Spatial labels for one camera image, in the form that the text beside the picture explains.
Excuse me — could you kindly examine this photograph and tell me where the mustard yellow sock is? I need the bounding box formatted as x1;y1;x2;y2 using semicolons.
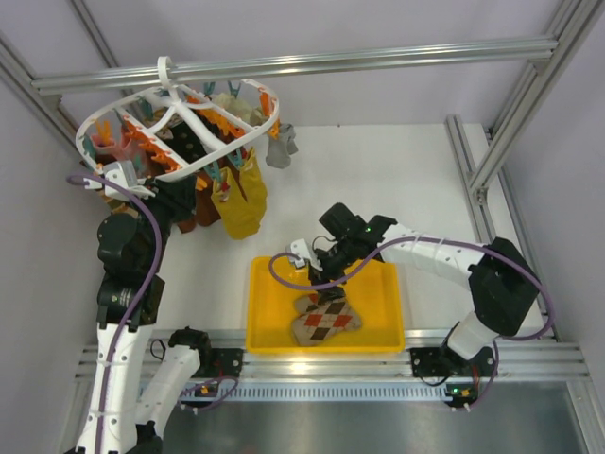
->
211;167;256;240

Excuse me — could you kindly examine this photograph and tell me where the white round sock hanger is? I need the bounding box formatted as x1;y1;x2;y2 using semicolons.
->
75;57;281;182

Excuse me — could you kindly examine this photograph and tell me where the aluminium right frame post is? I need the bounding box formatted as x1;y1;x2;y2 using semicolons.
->
467;0;604;205

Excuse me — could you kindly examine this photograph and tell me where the grey sock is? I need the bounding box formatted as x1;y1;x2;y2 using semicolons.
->
266;123;299;169

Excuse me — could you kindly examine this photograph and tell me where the cream hanging sock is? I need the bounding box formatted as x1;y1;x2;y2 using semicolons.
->
213;93;266;126

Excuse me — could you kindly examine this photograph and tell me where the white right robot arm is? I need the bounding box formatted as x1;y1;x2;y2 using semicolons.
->
302;202;539;375

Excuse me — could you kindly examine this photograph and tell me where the yellow plastic bin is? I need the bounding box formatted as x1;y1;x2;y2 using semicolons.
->
246;256;406;355

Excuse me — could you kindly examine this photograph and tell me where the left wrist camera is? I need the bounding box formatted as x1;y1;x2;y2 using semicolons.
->
102;161;139;194

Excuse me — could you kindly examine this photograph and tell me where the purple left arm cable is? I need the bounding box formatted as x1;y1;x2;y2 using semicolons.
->
65;172;164;454

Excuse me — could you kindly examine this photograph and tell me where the brown hanging sock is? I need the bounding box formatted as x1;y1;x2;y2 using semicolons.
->
177;171;221;234

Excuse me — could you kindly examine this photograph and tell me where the pink hanging sock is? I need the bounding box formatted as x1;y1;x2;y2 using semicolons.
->
92;133;145;165

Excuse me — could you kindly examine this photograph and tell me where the mustard sock with reindeer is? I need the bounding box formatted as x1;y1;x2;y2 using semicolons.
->
233;148;268;239

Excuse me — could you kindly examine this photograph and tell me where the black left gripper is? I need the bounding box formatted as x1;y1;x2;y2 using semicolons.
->
123;172;197;271

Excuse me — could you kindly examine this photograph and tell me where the aluminium top crossbar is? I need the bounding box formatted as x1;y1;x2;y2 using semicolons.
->
32;36;559;96

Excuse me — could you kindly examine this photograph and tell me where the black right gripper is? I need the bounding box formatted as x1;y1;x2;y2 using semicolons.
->
308;237;359;305

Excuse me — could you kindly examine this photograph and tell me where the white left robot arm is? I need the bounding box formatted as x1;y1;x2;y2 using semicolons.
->
71;177;214;453

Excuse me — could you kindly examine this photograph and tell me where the teal clothes peg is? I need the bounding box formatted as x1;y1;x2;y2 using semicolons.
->
204;161;223;183

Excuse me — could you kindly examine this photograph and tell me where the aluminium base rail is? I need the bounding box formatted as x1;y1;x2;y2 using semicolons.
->
75;329;590;382

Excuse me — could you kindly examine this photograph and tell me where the black striped hanging sock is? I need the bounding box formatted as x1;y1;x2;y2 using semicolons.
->
165;122;206;164

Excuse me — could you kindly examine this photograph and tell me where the argyle beige sock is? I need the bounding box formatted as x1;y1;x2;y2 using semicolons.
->
291;293;362;347

